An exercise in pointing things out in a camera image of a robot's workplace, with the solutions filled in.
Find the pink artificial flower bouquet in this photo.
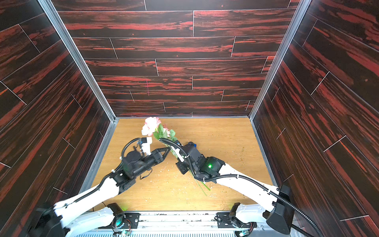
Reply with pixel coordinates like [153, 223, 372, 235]
[142, 117, 205, 183]

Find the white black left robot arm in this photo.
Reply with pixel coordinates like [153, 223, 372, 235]
[26, 137, 171, 237]

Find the aluminium left corner post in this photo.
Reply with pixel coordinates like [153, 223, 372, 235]
[38, 0, 117, 123]

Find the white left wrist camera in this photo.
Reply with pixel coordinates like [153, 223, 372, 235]
[139, 137, 153, 156]

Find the aluminium right corner post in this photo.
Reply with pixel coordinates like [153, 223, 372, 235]
[249, 0, 311, 124]

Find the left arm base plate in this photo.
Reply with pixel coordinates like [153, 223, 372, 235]
[99, 212, 140, 230]

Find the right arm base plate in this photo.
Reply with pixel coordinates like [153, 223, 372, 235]
[214, 212, 257, 229]

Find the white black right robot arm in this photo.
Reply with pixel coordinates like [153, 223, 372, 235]
[171, 142, 323, 237]

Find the aluminium corner post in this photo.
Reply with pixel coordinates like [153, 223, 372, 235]
[38, 0, 117, 123]
[249, 0, 311, 124]

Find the aluminium front rail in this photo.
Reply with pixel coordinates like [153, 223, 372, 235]
[73, 211, 285, 237]

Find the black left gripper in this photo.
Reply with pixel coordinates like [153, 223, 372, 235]
[132, 147, 169, 179]

